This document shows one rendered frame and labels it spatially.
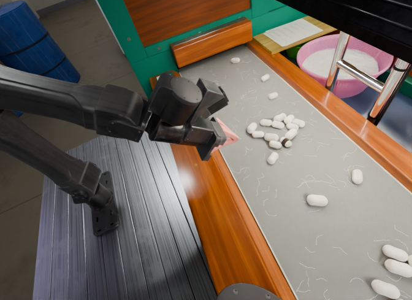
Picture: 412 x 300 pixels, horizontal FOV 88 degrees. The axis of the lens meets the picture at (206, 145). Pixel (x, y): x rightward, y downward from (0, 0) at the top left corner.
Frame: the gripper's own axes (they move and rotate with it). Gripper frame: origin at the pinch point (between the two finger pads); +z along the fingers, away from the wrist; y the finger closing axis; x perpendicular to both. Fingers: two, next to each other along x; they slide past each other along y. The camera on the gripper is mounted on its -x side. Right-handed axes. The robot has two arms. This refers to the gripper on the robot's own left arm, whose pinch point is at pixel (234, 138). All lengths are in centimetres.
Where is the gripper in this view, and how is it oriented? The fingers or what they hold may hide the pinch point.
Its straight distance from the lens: 49.8
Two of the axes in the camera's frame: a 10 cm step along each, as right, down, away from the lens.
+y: -3.2, -6.9, 6.4
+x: -4.5, 7.1, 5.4
